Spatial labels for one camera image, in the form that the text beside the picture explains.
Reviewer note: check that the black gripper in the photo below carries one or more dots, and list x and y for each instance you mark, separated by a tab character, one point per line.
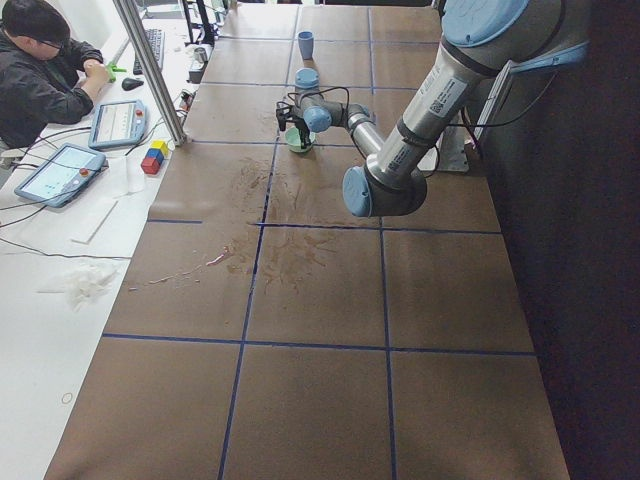
301	128

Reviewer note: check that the mint green bowl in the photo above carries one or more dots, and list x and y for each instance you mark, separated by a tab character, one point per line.
293	140

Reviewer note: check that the light blue cup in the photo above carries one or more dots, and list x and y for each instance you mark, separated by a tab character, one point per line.
305	41

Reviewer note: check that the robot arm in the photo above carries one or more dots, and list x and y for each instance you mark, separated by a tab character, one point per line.
478	39

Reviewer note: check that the steel cup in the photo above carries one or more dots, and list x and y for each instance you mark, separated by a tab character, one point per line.
200	54

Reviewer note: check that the yellow block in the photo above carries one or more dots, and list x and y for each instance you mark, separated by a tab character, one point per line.
160	145

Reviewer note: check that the blue block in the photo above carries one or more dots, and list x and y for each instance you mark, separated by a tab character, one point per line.
154	155

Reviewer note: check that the red block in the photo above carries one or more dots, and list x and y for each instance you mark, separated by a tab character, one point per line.
150	165

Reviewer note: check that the black keyboard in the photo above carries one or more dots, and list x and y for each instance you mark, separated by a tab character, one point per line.
156	40

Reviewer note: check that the black computer mouse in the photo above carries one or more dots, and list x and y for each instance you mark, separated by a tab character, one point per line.
129	84

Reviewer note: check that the far teach pendant tablet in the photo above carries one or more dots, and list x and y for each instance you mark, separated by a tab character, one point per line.
117	124

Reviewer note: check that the teach pendant tablet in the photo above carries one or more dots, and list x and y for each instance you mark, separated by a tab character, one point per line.
117	124
63	176

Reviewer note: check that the green plastic tool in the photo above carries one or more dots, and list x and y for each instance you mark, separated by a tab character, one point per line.
112	70

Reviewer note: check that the white paper sheet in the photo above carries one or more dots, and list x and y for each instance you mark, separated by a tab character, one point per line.
91	220

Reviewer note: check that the near teach pendant tablet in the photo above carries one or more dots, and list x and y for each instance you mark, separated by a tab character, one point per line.
63	176

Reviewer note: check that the seated person in black jacket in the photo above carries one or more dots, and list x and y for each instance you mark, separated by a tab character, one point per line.
46	75

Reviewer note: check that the crumpled white tissue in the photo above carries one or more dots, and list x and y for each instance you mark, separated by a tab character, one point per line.
81	285

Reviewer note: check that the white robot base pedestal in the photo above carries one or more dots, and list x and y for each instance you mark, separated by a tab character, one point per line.
481	108

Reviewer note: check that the aluminium frame post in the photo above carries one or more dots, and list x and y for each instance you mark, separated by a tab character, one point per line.
133	25

